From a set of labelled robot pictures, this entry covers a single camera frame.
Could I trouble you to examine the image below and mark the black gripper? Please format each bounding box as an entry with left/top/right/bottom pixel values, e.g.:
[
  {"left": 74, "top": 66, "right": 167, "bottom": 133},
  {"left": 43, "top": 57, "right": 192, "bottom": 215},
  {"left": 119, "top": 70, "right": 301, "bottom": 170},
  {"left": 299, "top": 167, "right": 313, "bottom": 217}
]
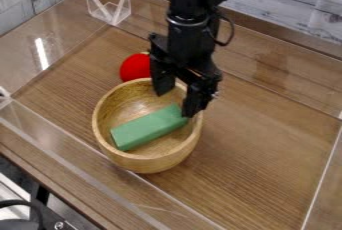
[{"left": 148, "top": 17, "right": 222, "bottom": 118}]

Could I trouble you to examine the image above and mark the black cable under table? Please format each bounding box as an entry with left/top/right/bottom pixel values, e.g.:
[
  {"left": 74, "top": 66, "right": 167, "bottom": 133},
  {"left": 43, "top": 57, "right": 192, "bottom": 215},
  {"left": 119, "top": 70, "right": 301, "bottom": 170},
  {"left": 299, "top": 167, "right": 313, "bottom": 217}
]
[{"left": 0, "top": 199, "right": 46, "bottom": 230}]

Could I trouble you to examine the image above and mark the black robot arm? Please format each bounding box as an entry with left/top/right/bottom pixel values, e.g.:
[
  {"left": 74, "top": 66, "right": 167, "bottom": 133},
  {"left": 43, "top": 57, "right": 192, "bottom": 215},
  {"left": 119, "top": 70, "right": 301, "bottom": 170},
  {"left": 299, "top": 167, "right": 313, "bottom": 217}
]
[{"left": 150, "top": 0, "right": 229, "bottom": 117}]

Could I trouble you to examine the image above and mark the clear acrylic corner bracket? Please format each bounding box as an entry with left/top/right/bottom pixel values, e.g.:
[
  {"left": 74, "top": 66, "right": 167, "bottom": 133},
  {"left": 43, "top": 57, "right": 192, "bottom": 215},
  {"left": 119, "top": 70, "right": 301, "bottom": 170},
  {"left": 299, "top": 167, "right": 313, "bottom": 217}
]
[{"left": 86, "top": 0, "right": 131, "bottom": 26}]

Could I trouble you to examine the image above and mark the red plush strawberry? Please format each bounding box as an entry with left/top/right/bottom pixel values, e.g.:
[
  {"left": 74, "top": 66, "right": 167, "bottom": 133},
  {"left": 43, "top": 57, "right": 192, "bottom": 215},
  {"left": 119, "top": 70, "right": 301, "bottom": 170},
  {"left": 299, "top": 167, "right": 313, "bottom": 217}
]
[{"left": 119, "top": 53, "right": 151, "bottom": 82}]

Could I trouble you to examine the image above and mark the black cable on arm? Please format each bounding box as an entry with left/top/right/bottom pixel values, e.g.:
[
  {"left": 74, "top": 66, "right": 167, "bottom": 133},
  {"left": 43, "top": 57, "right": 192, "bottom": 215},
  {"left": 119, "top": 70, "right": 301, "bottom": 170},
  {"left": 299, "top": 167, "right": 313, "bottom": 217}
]
[{"left": 213, "top": 12, "right": 237, "bottom": 47}]

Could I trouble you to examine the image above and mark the light wooden bowl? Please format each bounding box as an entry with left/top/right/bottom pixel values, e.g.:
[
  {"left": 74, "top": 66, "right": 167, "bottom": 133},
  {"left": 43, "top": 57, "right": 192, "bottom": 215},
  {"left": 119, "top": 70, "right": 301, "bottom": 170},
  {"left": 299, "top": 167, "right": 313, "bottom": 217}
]
[{"left": 92, "top": 78, "right": 203, "bottom": 174}]

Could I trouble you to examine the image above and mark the clear acrylic tray wall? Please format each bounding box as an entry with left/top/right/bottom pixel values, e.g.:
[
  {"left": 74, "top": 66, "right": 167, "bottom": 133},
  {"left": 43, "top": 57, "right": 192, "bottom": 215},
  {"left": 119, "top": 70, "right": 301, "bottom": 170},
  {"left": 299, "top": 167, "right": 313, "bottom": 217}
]
[{"left": 0, "top": 96, "right": 223, "bottom": 230}]

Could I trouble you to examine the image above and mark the green rectangular block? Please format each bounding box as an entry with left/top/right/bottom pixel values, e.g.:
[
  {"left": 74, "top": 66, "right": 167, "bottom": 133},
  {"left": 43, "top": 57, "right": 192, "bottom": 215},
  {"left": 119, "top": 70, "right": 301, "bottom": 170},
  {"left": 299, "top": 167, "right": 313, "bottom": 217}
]
[{"left": 111, "top": 104, "right": 188, "bottom": 151}]

